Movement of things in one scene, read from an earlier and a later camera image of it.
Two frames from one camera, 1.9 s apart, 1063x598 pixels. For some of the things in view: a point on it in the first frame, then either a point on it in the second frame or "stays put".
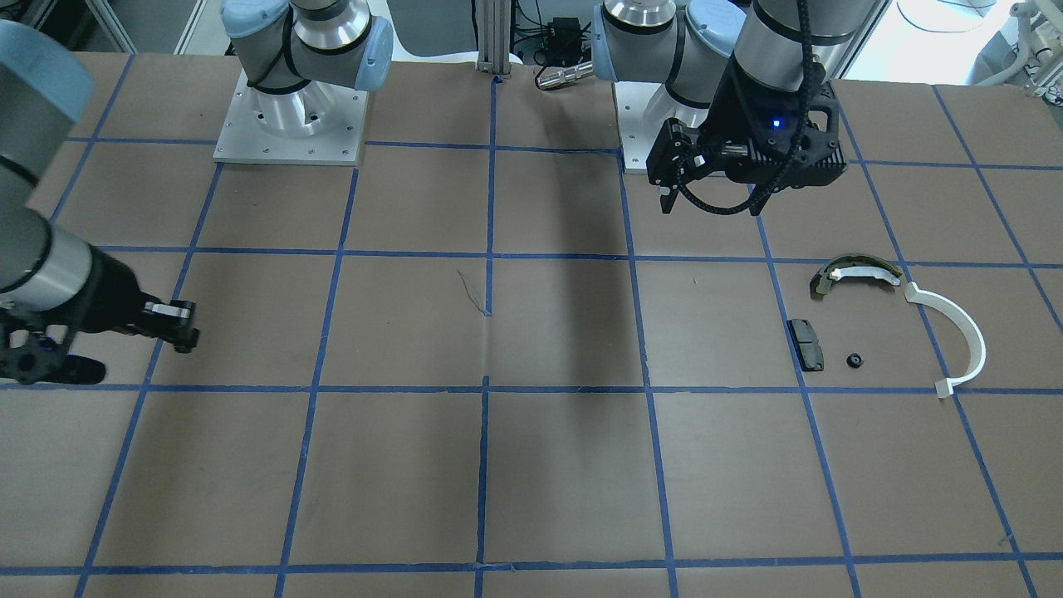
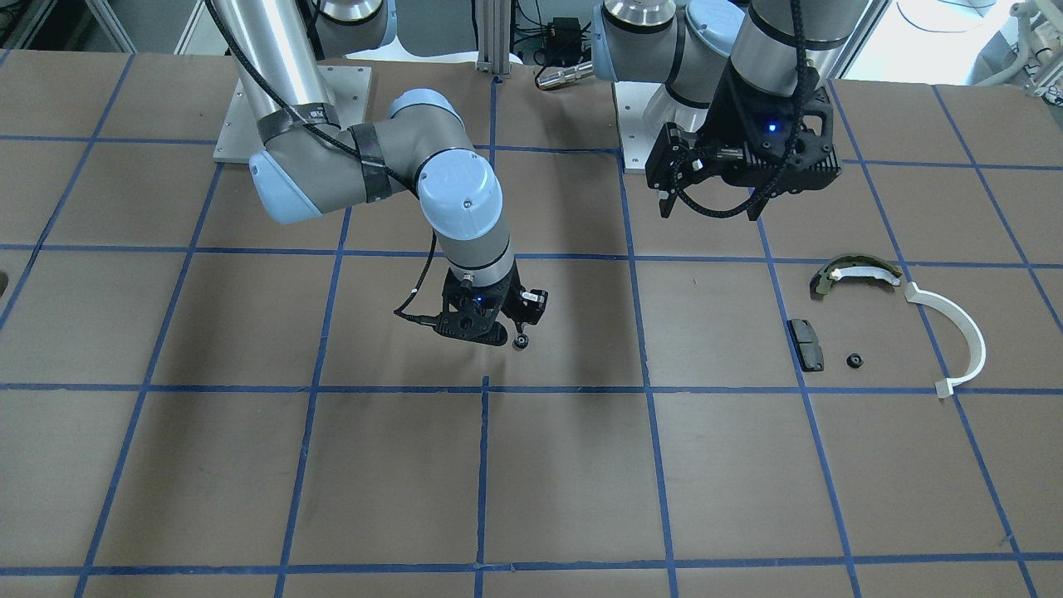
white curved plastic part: [945, 387] stays put
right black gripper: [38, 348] -> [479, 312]
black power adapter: [565, 44] stays put
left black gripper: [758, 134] stays put
